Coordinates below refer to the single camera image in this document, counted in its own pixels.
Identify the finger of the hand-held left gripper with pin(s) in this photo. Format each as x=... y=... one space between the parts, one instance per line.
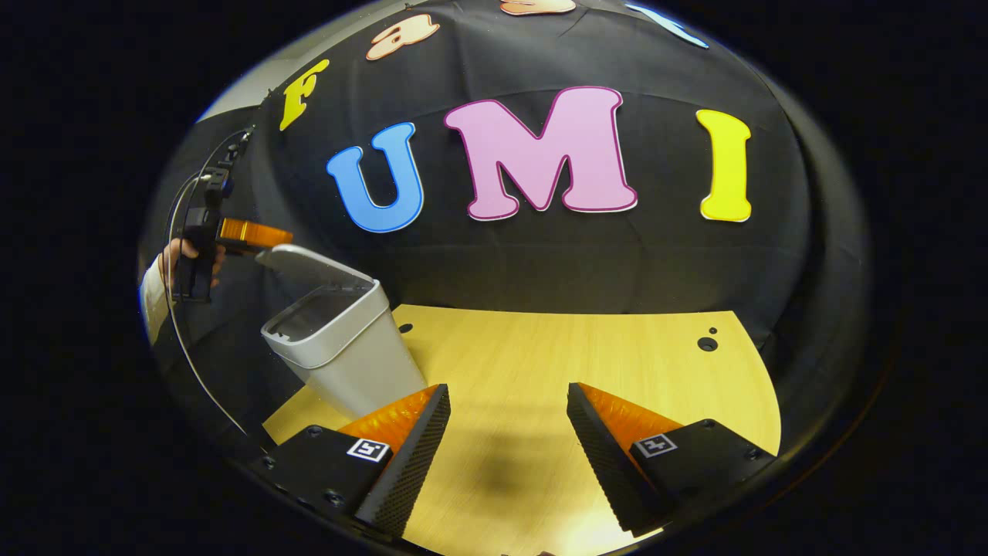
x=247 y=232

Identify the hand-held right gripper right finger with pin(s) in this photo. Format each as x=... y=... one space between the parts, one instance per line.
x=606 y=463

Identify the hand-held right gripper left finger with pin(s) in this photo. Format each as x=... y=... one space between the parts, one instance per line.
x=409 y=471

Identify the white desktop garbage bin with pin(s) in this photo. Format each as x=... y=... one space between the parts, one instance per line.
x=363 y=363

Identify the wooden desktop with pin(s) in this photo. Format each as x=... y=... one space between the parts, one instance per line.
x=540 y=363

